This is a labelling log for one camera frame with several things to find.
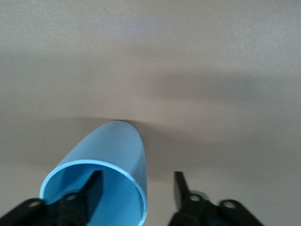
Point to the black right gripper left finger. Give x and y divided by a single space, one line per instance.
70 209

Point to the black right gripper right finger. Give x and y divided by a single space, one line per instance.
195 212

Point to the blue plastic cup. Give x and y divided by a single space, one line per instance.
113 146

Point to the brown table cover sheet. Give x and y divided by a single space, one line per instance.
188 70

